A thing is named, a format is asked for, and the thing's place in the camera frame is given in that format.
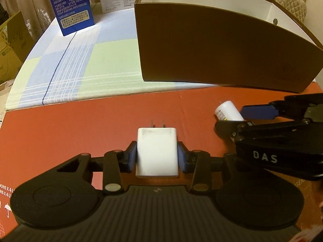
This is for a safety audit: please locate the white pill bottle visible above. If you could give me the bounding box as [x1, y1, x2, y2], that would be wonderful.
[215, 101, 244, 121]

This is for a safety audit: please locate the white USB wall charger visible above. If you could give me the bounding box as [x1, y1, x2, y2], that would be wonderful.
[136, 127, 178, 179]

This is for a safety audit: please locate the red cardboard sheet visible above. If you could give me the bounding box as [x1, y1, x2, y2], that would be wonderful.
[0, 81, 323, 240]

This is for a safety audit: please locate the brown cardboard storage box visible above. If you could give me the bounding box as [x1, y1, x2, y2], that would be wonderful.
[134, 0, 322, 92]

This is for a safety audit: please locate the pastel checkered tablecloth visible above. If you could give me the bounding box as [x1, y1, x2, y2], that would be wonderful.
[5, 8, 220, 111]

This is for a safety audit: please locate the yellow cardboard box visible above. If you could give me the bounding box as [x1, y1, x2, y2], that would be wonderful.
[0, 11, 35, 84]

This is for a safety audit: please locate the tall blue milk carton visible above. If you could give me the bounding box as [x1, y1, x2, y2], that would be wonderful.
[50, 0, 94, 36]

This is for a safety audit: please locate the beige patterned curtain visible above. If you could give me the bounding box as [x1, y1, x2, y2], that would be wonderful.
[1, 0, 99, 41]

